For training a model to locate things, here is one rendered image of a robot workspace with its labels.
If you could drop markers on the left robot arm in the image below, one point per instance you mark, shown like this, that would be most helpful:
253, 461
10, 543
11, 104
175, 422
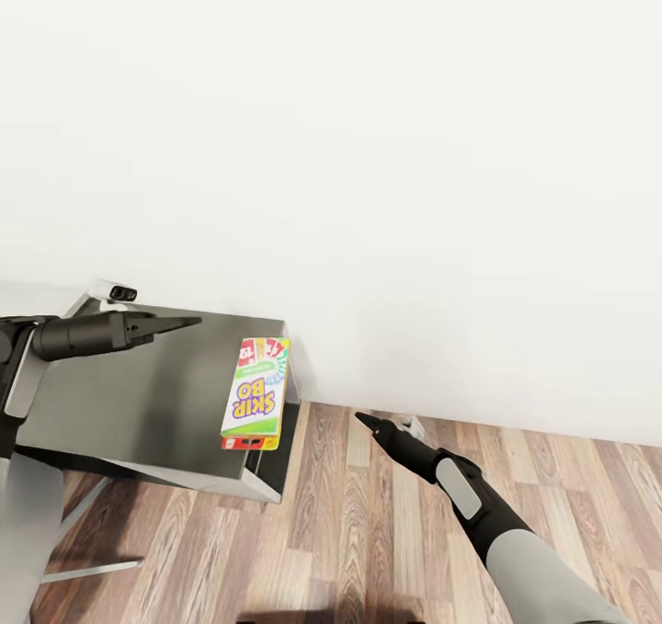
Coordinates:
27, 343

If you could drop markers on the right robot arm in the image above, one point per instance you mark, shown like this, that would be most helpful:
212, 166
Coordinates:
536, 586

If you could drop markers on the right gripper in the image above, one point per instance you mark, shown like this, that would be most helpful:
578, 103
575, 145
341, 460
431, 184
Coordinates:
400, 446

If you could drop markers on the desk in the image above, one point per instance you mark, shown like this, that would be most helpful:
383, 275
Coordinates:
153, 413

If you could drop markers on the board game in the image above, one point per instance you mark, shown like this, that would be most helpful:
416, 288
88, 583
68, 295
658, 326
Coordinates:
254, 409

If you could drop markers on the swivel chair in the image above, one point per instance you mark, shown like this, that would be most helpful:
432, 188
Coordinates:
31, 511

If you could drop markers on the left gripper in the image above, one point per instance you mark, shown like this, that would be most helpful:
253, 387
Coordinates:
107, 332

